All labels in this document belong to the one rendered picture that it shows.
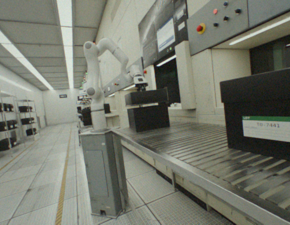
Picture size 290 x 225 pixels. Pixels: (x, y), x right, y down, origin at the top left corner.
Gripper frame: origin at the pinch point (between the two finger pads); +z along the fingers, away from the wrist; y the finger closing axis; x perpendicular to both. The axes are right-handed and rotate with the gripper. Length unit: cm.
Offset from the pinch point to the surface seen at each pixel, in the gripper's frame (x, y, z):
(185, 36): -34, 37, -18
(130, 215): 83, -23, 70
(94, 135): 37, -44, 12
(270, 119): -49, 10, 78
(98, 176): 63, -45, 37
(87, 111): 294, -72, -269
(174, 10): -45, 36, -44
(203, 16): -51, 39, -7
